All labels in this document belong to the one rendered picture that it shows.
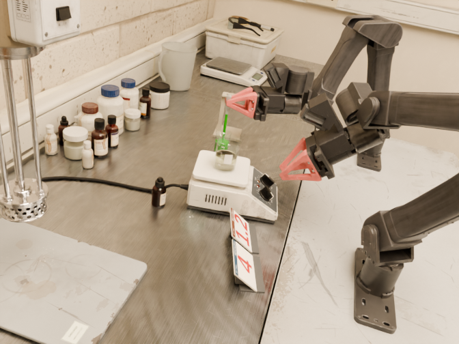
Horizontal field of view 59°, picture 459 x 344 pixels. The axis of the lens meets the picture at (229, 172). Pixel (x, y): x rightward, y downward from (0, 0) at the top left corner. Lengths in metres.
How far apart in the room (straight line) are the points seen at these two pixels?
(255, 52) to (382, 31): 0.88
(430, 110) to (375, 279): 0.31
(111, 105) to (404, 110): 0.73
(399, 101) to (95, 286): 0.58
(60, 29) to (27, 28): 0.04
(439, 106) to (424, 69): 1.65
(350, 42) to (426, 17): 1.12
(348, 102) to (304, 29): 1.46
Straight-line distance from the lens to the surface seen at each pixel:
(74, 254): 0.78
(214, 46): 1.98
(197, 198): 0.88
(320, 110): 0.77
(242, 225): 0.85
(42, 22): 0.48
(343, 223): 0.99
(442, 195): 0.67
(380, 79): 1.22
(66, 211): 0.89
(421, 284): 0.92
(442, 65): 2.33
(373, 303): 0.81
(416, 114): 0.70
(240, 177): 0.87
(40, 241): 0.81
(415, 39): 2.28
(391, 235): 0.74
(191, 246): 0.81
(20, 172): 0.63
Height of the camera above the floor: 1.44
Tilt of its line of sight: 30 degrees down
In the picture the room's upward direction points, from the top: 10 degrees clockwise
